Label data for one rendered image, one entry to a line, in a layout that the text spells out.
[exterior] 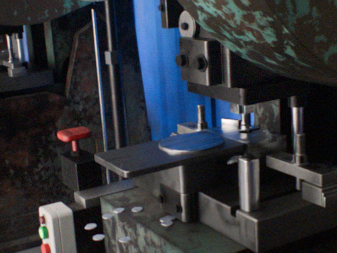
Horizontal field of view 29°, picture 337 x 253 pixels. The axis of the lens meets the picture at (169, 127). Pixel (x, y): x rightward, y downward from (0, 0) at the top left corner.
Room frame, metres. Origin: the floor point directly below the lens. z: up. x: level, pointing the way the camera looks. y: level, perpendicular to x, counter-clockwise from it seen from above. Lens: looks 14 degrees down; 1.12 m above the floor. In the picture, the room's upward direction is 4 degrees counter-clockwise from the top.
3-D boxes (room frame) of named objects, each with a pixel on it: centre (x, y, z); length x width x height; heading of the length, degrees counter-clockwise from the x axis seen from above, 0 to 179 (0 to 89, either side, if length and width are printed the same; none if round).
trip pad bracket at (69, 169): (1.40, 0.20, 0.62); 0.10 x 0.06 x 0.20; 30
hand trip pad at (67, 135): (1.41, 0.21, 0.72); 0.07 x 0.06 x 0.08; 120
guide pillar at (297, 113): (1.20, -0.24, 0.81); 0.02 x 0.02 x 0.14; 30
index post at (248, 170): (1.03, -0.13, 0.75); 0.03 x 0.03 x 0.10; 30
